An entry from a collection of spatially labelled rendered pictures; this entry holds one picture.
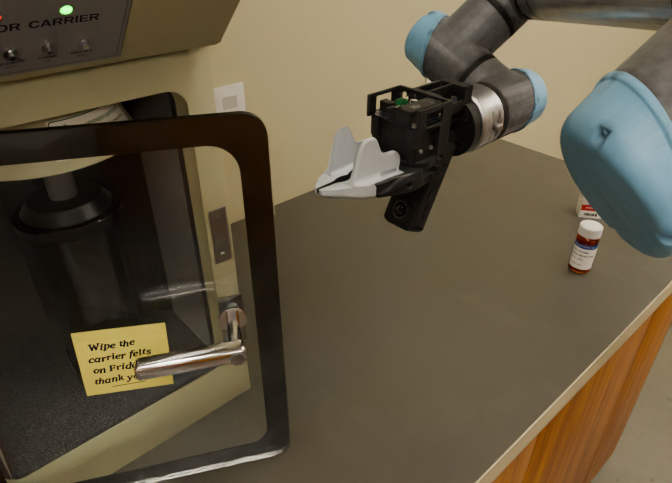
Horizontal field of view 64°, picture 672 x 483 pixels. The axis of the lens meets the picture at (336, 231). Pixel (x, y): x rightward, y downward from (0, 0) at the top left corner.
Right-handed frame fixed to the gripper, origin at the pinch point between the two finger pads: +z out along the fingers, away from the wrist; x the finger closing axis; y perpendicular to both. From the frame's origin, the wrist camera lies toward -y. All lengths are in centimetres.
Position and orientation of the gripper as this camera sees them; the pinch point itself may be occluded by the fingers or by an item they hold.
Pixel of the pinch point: (327, 194)
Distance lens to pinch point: 51.8
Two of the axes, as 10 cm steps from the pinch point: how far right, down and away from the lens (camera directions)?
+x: 6.8, 4.0, -6.2
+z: -7.4, 3.6, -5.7
